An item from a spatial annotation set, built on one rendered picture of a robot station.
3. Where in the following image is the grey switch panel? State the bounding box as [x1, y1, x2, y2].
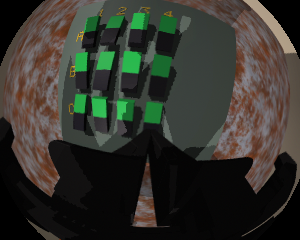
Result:
[58, 0, 237, 161]

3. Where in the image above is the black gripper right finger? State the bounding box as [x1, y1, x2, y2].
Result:
[149, 129, 253, 227]

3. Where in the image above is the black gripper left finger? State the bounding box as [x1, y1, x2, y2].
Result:
[49, 128, 151, 225]

